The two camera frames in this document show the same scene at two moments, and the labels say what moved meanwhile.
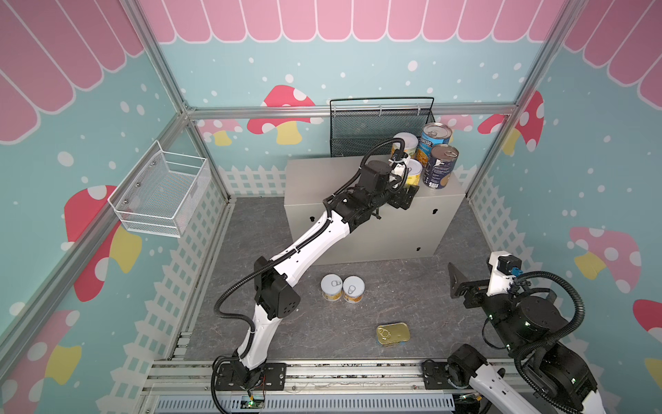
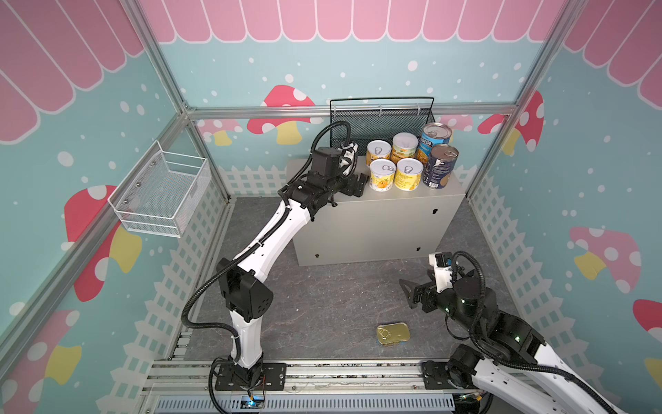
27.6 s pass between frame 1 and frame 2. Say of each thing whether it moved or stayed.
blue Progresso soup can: stayed
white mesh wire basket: stayed
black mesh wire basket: stayed
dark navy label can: stayed
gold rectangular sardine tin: stayed
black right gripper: moved
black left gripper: moved
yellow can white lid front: stayed
